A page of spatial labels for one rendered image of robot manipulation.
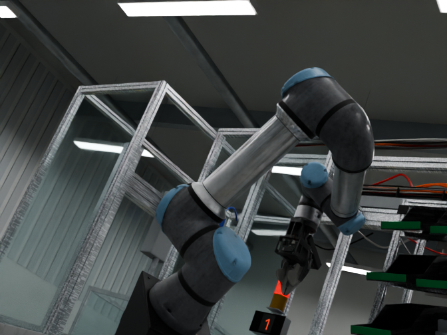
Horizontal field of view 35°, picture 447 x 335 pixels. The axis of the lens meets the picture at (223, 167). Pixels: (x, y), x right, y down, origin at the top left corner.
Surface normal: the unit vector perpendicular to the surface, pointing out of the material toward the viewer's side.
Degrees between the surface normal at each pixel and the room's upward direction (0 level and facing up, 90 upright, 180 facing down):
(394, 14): 180
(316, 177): 90
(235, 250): 50
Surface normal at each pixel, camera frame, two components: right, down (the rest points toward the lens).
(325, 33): -0.34, 0.87
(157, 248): 0.77, 0.04
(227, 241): 0.72, -0.61
